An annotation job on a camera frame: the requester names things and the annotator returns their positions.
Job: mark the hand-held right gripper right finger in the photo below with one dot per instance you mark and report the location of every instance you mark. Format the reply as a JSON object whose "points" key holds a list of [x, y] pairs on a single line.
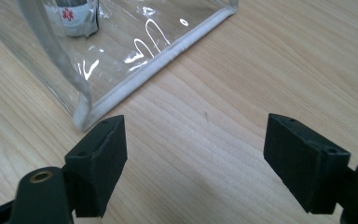
{"points": [[304, 165]]}

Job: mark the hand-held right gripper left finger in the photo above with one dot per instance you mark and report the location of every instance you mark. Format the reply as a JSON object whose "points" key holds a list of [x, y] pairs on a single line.
{"points": [[98, 168]]}

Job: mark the clear plastic bag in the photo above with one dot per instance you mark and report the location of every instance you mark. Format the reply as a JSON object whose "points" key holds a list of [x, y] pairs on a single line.
{"points": [[121, 62]]}

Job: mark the white toy car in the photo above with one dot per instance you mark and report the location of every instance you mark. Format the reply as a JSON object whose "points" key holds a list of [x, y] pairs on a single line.
{"points": [[74, 18]]}

